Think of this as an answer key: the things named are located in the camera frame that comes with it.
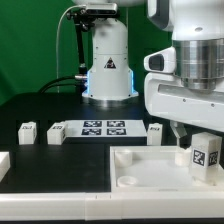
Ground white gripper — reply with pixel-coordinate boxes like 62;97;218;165
144;72;224;145

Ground white square tabletop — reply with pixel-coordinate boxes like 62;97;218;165
110;146;224;192

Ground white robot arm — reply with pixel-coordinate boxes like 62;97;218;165
72;0;224;132

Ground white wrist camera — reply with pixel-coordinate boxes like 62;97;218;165
144;47;176;74

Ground white front obstacle wall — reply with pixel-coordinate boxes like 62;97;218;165
0;191;224;221

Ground white obstacle wall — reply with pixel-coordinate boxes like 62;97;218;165
0;191;224;221
0;152;10;182

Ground white marker base plate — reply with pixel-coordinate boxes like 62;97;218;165
66;120;146;137

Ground black cables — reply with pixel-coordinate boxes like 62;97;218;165
38;75;88;94

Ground black camera stand pole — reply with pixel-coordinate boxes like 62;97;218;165
66;10;89;79

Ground black camera on stand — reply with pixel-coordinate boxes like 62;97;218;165
85;3;118;16

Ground white left obstacle wall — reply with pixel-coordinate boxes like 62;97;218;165
0;152;10;182

